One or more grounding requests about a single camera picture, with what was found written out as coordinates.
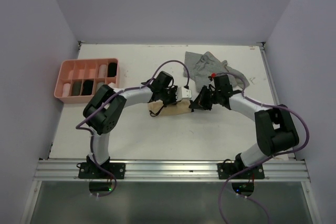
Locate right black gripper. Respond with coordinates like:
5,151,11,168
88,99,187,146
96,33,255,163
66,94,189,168
189,84,221,110

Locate beige navy-trimmed underwear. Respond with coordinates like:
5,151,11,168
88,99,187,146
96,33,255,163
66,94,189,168
148,100,192,117

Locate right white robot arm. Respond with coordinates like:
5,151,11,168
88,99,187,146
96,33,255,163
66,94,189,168
190,74,299,178

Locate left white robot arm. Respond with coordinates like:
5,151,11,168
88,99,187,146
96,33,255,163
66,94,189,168
83,71,177,178

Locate grey striped underwear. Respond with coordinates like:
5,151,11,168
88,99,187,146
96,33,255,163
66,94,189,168
184,51,249,93

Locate white rolled cloth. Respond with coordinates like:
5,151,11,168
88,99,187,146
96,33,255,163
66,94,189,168
108,82,116,88

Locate black rolled cloth back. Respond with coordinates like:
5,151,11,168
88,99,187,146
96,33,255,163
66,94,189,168
107,62,118,77

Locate black rolled cloth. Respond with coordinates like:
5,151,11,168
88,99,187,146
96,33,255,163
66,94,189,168
81,80,94,96
107,62,118,77

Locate grey rolled cloth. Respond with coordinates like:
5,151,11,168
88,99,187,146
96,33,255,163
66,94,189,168
95,82,104,93

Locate beige rolled cloth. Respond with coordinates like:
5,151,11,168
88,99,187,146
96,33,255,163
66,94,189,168
98,64,108,78

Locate black rolled cloth front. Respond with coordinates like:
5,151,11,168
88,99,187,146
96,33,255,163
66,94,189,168
81,80,94,96

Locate pink divided storage tray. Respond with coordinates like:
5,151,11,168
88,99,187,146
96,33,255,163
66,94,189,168
54,58,120,104

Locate olive rolled cloth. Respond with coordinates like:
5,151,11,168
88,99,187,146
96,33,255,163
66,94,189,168
71,81,82,96

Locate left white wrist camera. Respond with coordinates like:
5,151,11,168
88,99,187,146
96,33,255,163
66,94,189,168
176,87,192,102

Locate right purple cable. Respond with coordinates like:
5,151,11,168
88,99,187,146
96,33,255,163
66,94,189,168
215,70,309,224

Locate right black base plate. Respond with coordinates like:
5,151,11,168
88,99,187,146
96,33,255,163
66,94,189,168
217,159,265,180

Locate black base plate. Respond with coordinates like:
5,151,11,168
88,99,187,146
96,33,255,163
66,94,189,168
217,159,265,180
76,162,125,179

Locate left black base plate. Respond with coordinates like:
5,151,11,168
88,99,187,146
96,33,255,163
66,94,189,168
76,162,125,179

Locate aluminium mounting rail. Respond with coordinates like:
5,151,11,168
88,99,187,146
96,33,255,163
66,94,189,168
33,159,310,182

